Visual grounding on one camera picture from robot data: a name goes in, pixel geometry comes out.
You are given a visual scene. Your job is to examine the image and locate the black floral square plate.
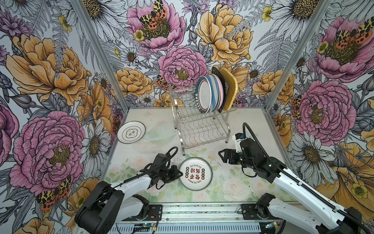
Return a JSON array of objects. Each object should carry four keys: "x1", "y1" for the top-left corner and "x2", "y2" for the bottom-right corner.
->
[{"x1": 211, "y1": 67, "x2": 229, "y2": 113}]

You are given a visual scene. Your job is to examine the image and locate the white plate orange sunburst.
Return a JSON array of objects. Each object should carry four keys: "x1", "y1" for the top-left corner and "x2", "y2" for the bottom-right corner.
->
[{"x1": 215, "y1": 75, "x2": 222, "y2": 111}]

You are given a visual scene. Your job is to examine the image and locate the white plate green rim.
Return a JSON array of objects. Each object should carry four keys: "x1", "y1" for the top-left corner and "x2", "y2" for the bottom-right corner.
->
[{"x1": 117, "y1": 121, "x2": 146, "y2": 144}]

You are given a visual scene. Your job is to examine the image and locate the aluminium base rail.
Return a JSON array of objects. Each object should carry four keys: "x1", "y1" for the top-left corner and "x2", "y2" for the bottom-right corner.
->
[{"x1": 72, "y1": 201, "x2": 293, "y2": 234}]

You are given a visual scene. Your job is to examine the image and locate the blue white striped plate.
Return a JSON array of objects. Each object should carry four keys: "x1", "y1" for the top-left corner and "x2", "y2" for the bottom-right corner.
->
[{"x1": 206, "y1": 74, "x2": 219, "y2": 112}]

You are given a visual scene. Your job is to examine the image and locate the pink round plate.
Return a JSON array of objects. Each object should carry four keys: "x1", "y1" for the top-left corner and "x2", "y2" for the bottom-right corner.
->
[{"x1": 218, "y1": 76, "x2": 226, "y2": 113}]

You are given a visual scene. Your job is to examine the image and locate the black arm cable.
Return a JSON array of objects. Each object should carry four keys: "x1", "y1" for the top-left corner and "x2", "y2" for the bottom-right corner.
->
[
  {"x1": 84, "y1": 146, "x2": 179, "y2": 211},
  {"x1": 242, "y1": 122, "x2": 374, "y2": 234}
]

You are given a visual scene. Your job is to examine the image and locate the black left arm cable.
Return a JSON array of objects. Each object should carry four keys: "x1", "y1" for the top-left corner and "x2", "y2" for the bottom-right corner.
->
[{"x1": 84, "y1": 146, "x2": 179, "y2": 211}]

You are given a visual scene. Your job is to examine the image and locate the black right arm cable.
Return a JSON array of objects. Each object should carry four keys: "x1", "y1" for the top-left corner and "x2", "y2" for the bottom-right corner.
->
[{"x1": 242, "y1": 122, "x2": 374, "y2": 234}]

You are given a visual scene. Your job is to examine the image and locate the white plate red characters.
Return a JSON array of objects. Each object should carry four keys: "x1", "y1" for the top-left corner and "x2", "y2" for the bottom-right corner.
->
[{"x1": 179, "y1": 158, "x2": 213, "y2": 191}]

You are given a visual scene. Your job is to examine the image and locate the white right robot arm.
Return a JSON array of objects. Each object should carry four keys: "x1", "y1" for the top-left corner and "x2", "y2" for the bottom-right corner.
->
[{"x1": 218, "y1": 138, "x2": 370, "y2": 234}]

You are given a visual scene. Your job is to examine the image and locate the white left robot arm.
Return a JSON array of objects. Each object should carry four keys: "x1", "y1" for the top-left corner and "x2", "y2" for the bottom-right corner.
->
[{"x1": 75, "y1": 147, "x2": 183, "y2": 234}]

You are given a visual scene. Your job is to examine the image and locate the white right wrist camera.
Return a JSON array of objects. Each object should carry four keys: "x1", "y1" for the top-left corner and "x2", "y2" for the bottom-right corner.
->
[{"x1": 232, "y1": 133, "x2": 245, "y2": 153}]

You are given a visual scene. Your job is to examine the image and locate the yellow woven square plate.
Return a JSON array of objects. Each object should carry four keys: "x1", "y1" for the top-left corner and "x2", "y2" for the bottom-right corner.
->
[{"x1": 220, "y1": 68, "x2": 238, "y2": 111}]

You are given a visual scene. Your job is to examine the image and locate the white plate green red band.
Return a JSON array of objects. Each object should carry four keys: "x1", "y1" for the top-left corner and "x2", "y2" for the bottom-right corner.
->
[{"x1": 195, "y1": 76, "x2": 212, "y2": 114}]

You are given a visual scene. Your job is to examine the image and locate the chrome two-tier dish rack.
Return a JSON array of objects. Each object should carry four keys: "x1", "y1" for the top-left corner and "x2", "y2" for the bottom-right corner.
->
[{"x1": 168, "y1": 85, "x2": 236, "y2": 155}]

